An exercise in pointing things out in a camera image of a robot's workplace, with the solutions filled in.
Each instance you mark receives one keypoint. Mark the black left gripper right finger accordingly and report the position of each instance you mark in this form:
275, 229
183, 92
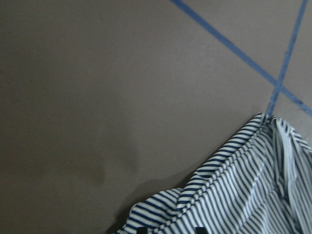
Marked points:
200, 230

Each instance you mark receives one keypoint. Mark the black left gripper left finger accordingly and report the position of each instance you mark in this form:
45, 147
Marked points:
141, 230

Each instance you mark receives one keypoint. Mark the navy white striped polo shirt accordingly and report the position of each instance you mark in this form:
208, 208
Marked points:
258, 182

